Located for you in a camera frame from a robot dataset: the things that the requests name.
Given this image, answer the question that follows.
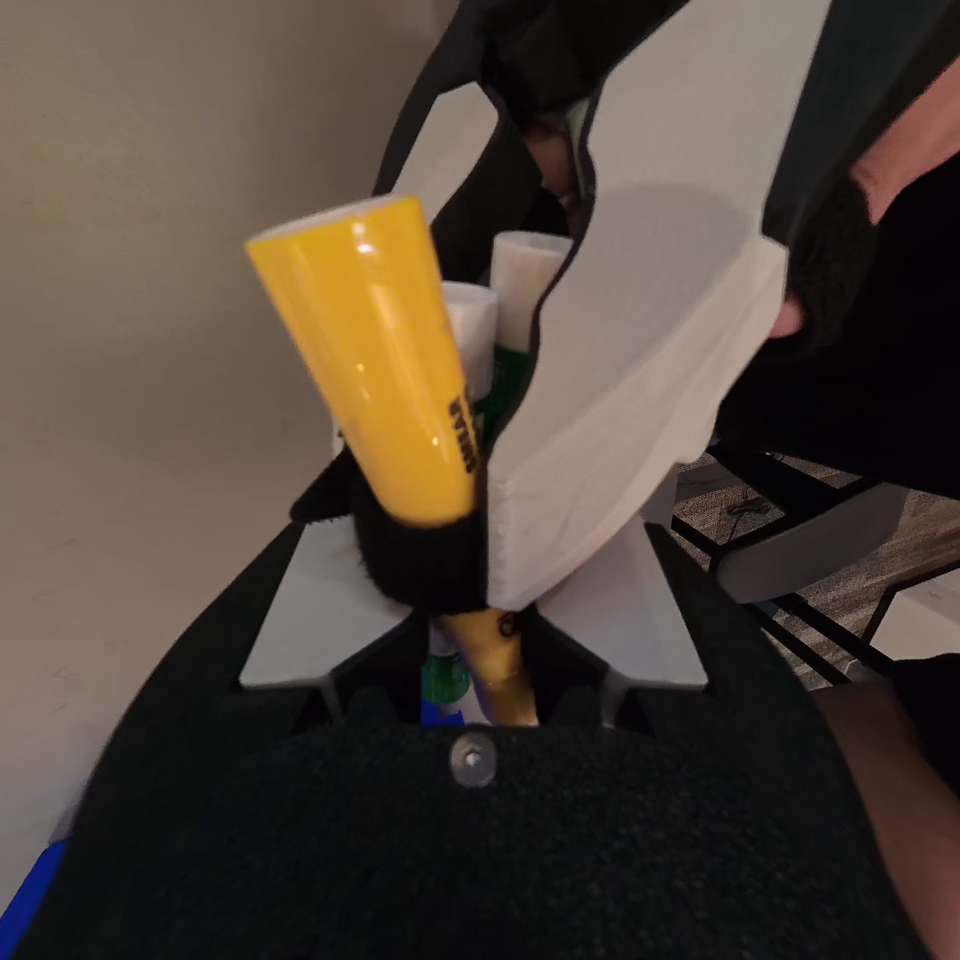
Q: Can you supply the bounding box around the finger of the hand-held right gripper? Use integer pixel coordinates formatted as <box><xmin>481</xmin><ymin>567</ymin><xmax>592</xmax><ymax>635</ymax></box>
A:
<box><xmin>390</xmin><ymin>81</ymin><xmax>544</xmax><ymax>252</ymax></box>
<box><xmin>486</xmin><ymin>0</ymin><xmax>835</xmax><ymax>610</ymax></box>

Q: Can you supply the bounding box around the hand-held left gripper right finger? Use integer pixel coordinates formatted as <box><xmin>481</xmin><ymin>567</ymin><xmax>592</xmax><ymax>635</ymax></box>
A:
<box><xmin>523</xmin><ymin>517</ymin><xmax>711</xmax><ymax>726</ymax></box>

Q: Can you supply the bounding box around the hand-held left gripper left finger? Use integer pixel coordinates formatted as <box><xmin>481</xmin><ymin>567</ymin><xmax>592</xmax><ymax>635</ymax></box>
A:
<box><xmin>238</xmin><ymin>521</ymin><xmax>432</xmax><ymax>715</ymax></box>

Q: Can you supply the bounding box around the green white dry erase marker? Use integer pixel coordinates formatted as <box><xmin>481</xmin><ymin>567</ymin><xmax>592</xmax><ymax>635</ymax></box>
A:
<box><xmin>421</xmin><ymin>231</ymin><xmax>576</xmax><ymax>710</ymax></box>

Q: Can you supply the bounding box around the black velcro strap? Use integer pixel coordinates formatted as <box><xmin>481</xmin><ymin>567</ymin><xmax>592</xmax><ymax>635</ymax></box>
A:
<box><xmin>289</xmin><ymin>448</ymin><xmax>492</xmax><ymax>610</ymax></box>

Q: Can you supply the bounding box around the yellow highlighter marker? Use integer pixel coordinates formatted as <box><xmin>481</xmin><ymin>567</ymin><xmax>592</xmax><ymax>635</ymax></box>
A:
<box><xmin>243</xmin><ymin>193</ymin><xmax>541</xmax><ymax>729</ymax></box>

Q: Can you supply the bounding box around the person's left forearm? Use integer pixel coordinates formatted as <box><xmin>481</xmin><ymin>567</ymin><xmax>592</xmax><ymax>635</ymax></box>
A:
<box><xmin>813</xmin><ymin>675</ymin><xmax>960</xmax><ymax>960</ymax></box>

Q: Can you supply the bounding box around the grey desk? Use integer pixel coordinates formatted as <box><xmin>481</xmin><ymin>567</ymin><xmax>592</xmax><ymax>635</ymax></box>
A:
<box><xmin>0</xmin><ymin>0</ymin><xmax>462</xmax><ymax>845</ymax></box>

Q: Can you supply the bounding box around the person's right hand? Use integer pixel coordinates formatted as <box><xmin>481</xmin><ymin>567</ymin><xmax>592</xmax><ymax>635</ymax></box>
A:
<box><xmin>847</xmin><ymin>78</ymin><xmax>960</xmax><ymax>226</ymax></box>

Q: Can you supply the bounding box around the large blue plastic bin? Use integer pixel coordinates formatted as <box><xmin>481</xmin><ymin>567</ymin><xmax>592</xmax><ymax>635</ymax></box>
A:
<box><xmin>15</xmin><ymin>838</ymin><xmax>70</xmax><ymax>960</ymax></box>

